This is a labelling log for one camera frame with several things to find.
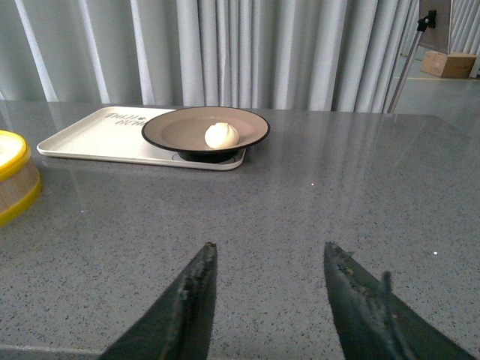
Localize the tan plate with black rim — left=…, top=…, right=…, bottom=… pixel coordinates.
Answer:
left=142, top=106, right=271, bottom=163

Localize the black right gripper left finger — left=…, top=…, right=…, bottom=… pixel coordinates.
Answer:
left=100, top=242, right=218, bottom=359

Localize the cream bear-print tray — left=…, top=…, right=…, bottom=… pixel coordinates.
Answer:
left=37, top=106, right=246, bottom=171

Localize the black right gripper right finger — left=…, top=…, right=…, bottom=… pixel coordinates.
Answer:
left=324, top=242, right=474, bottom=359

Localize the white steamed bun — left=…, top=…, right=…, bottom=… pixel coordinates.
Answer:
left=204, top=122, right=239, bottom=149

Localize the black clamp knob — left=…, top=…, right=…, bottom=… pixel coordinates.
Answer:
left=416, top=10, right=437, bottom=32

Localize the grey board panel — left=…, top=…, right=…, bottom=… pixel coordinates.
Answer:
left=419, top=0, right=453, bottom=55

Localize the grey pleated curtain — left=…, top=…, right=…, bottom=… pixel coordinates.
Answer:
left=1, top=1, right=413, bottom=113

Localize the cardboard box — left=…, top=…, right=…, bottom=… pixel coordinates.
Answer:
left=420, top=50, right=477, bottom=79

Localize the metal stand pole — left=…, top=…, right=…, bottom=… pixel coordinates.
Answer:
left=386, top=30, right=424, bottom=114

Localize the yellow-rimmed bamboo steamer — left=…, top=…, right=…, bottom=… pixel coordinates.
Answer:
left=1, top=130, right=42, bottom=226

